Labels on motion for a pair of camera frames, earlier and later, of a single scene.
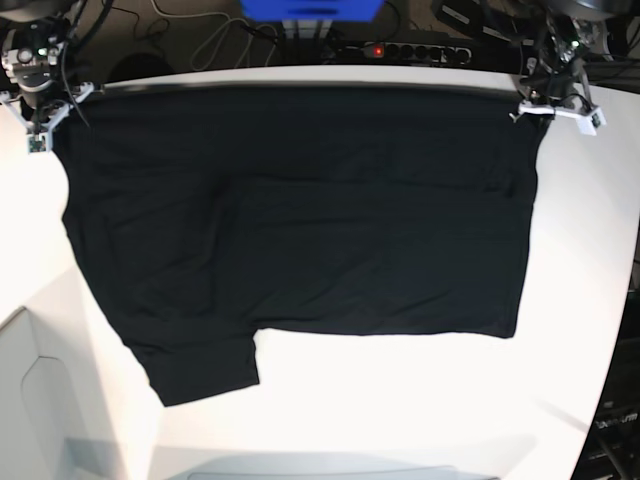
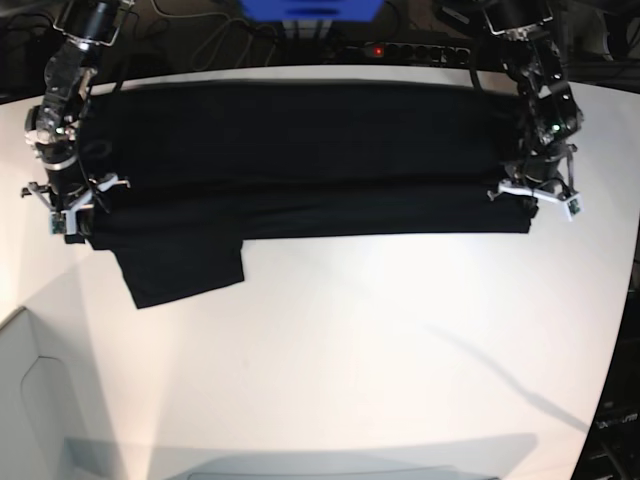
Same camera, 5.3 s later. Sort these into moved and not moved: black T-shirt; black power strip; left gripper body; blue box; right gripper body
Moved: left gripper body; black T-shirt; right gripper body
Not moved: black power strip; blue box
